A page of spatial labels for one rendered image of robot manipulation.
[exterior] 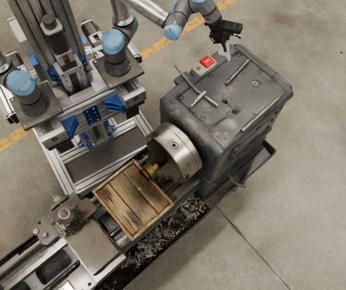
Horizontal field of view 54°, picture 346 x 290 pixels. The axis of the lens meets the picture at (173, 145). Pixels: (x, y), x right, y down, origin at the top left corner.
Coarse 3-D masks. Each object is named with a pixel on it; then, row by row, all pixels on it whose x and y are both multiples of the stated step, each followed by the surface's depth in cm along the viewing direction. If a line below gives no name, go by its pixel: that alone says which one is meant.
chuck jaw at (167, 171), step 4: (168, 164) 173; (160, 168) 173; (164, 168) 172; (168, 168) 172; (172, 168) 172; (160, 172) 172; (164, 172) 171; (168, 172) 171; (172, 172) 171; (176, 172) 171; (160, 176) 172; (164, 176) 173; (168, 176) 171; (172, 176) 170; (176, 176) 170; (180, 176) 170; (176, 180) 169
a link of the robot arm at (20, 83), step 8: (16, 72) 161; (24, 72) 162; (8, 80) 159; (16, 80) 160; (24, 80) 160; (32, 80) 162; (8, 88) 163; (16, 88) 158; (24, 88) 159; (32, 88) 163; (16, 96) 164; (24, 96) 163; (32, 96) 166
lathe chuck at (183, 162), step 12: (156, 132) 170; (168, 132) 167; (168, 144) 163; (180, 144) 164; (168, 156) 166; (180, 156) 163; (192, 156) 166; (180, 168) 164; (192, 168) 169; (180, 180) 177
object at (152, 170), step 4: (148, 164) 172; (156, 164) 173; (144, 168) 171; (148, 168) 171; (152, 168) 170; (156, 168) 172; (140, 172) 171; (144, 172) 170; (148, 172) 170; (152, 172) 170; (156, 172) 171; (144, 176) 169; (148, 176) 170; (152, 176) 171; (156, 176) 173; (148, 180) 171
